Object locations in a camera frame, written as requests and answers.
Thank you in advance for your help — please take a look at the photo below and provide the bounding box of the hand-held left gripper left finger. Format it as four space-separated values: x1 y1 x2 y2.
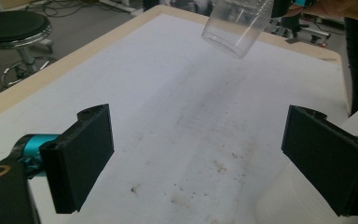
13 104 116 215

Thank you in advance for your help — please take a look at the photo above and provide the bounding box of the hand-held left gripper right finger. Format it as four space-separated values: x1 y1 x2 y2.
281 105 358 217

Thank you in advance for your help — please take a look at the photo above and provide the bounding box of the single clear cup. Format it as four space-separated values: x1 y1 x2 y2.
200 0 275 60

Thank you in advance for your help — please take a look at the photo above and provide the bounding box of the light wooden table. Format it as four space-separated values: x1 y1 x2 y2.
0 4 343 126

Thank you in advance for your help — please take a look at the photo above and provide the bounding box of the white foam mat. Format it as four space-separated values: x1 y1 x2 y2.
0 13 352 224

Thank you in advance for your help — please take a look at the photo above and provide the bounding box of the black round stool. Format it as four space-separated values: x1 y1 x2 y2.
0 9 58 91

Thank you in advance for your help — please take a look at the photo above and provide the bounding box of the black metal frame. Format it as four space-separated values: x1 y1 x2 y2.
270 12 331 45

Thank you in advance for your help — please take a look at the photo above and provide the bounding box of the black sleeved right gripper cable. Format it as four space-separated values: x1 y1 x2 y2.
343 16 358 117

